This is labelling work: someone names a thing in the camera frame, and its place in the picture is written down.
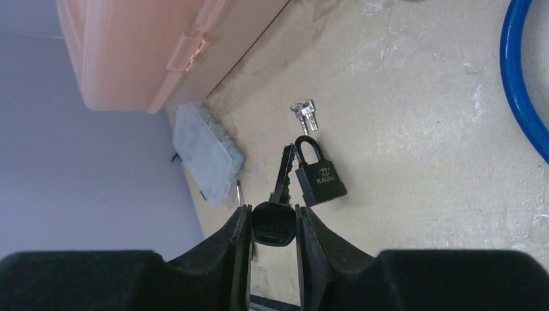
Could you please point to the black padlock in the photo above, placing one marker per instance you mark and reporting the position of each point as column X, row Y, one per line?
column 319, row 181

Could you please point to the clear plastic parts box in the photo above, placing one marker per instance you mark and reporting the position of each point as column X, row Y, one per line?
column 207, row 151

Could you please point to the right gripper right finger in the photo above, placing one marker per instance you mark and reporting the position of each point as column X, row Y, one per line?
column 336, row 275

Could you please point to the orange plastic toolbox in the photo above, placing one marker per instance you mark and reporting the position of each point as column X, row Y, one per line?
column 148, row 55

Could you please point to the blue cable lock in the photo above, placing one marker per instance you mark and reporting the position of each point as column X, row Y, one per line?
column 513, row 83

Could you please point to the small silver keys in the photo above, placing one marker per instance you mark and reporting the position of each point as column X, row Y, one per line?
column 305, row 113

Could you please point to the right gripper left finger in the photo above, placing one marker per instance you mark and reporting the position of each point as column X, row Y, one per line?
column 214, row 275

